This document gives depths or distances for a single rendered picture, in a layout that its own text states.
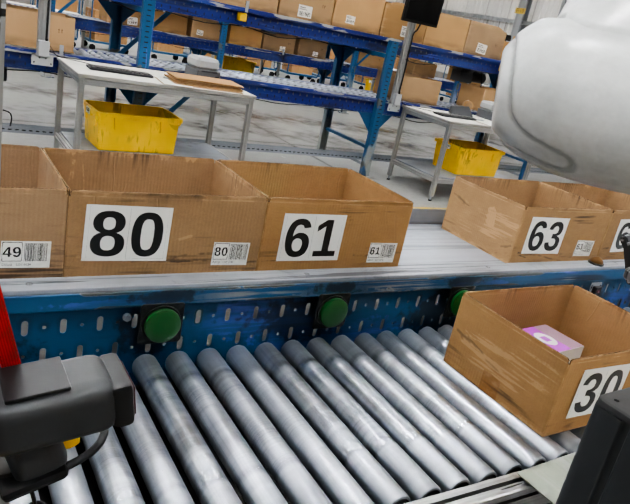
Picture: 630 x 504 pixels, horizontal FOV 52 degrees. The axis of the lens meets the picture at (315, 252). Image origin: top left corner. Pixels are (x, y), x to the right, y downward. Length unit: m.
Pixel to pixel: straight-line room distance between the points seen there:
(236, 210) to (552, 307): 0.84
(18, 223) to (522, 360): 0.96
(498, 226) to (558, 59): 1.25
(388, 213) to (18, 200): 0.79
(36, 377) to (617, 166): 0.55
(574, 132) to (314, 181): 1.13
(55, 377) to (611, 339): 1.36
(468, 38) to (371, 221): 6.31
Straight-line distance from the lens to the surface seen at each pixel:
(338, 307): 1.44
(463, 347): 1.46
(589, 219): 2.07
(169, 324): 1.27
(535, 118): 0.67
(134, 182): 1.53
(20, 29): 5.46
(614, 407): 0.80
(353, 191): 1.75
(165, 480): 1.01
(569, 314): 1.76
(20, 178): 1.48
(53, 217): 1.21
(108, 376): 0.59
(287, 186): 1.69
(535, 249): 1.93
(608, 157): 0.68
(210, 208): 1.28
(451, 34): 7.55
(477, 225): 1.95
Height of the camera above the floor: 1.40
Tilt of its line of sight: 19 degrees down
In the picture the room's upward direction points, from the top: 12 degrees clockwise
